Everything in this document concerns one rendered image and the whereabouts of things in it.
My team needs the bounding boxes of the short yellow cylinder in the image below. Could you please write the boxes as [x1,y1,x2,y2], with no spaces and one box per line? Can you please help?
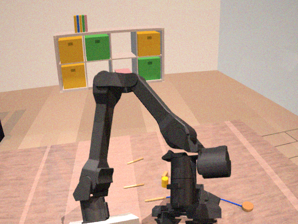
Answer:
[161,176,168,188]

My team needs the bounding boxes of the orange round disc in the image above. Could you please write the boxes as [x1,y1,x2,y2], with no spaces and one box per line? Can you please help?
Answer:
[242,201,254,212]

